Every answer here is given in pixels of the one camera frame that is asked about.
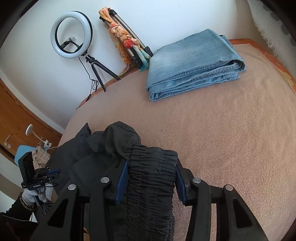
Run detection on left white gloved hand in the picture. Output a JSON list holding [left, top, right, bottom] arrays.
[[22, 187, 47, 205]]

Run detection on folded blue jeans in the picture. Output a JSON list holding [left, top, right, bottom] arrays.
[[145, 29, 247, 101]]

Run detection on black mini tripod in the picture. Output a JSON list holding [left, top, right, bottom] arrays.
[[83, 54, 122, 93]]

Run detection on black pants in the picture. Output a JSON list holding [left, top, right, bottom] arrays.
[[47, 121, 178, 240]]

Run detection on ring light black cable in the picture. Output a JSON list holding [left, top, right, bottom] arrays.
[[75, 56, 99, 110]]

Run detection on white ring light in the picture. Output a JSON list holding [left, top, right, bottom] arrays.
[[50, 11, 93, 59]]

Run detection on left dark sleeve forearm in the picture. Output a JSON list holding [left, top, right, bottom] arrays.
[[1, 193, 36, 240]]

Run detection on plaid beige cloth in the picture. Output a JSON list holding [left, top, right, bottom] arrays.
[[31, 146, 51, 169]]

